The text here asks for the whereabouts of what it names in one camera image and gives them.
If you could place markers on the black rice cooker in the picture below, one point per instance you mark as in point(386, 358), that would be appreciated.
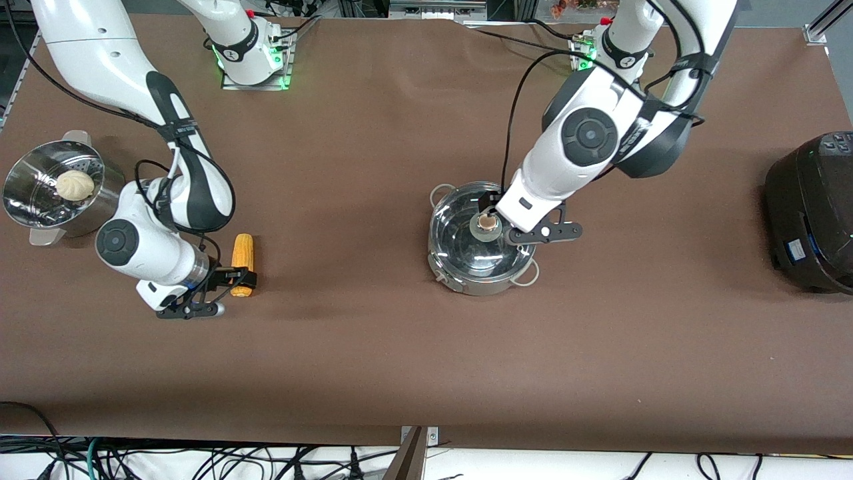
point(813, 200)

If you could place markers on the steel steamer pot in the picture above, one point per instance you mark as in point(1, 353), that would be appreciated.
point(106, 200)

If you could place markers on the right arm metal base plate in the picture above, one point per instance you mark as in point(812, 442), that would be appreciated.
point(286, 66)

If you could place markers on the glass pot lid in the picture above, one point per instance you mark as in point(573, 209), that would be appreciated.
point(453, 246)

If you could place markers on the aluminium edge profile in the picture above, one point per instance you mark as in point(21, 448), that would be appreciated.
point(16, 86)

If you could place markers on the silver metal bracket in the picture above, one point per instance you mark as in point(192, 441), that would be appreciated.
point(433, 435)

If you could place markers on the aluminium corner profile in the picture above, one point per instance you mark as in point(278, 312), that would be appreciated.
point(820, 30)

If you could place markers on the yellow corn cob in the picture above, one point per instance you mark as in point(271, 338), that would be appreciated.
point(242, 250)

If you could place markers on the aluminium frame equipment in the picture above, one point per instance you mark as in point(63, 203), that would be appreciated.
point(433, 8)

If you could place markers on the white steamed bun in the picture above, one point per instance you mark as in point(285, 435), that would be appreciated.
point(74, 185)

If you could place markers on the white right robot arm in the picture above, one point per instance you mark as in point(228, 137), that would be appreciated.
point(86, 53)

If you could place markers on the dark metal post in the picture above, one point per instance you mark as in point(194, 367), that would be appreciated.
point(408, 463)

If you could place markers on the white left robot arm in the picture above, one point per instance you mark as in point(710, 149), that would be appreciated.
point(590, 136)

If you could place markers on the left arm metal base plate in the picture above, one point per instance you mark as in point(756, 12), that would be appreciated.
point(578, 63)

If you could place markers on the orange pink background items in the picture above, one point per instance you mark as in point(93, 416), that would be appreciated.
point(580, 6)

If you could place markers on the brown table cover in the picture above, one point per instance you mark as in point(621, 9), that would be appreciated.
point(400, 366)

